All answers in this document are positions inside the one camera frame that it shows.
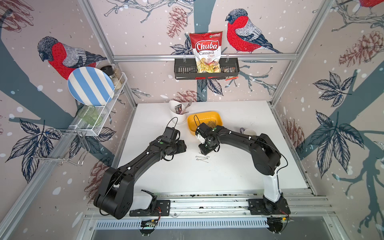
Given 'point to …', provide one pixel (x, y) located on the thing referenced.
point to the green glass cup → (88, 114)
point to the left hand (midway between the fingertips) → (185, 144)
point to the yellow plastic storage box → (211, 119)
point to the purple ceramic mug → (240, 130)
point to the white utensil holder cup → (177, 112)
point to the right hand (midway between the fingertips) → (203, 150)
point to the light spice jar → (118, 78)
